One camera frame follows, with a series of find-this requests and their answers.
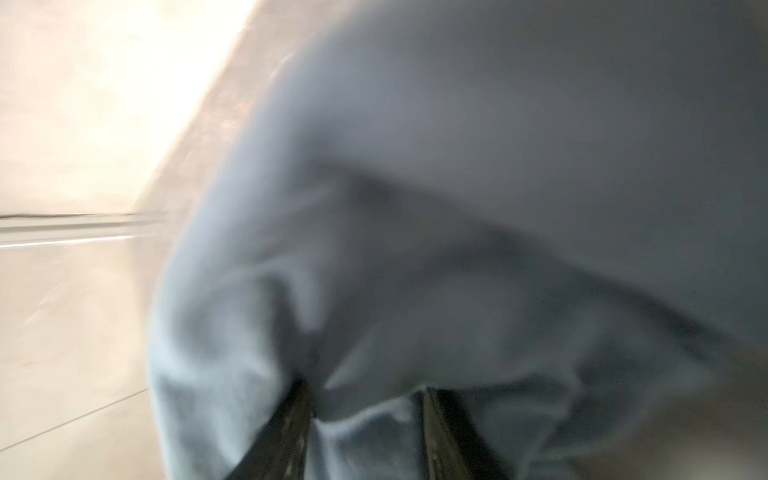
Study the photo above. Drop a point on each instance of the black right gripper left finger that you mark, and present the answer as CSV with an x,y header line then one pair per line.
x,y
279,450

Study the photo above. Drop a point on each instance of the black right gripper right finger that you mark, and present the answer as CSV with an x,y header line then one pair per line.
x,y
453,448

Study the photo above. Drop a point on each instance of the blue-grey t-shirt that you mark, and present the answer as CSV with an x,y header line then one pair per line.
x,y
556,210

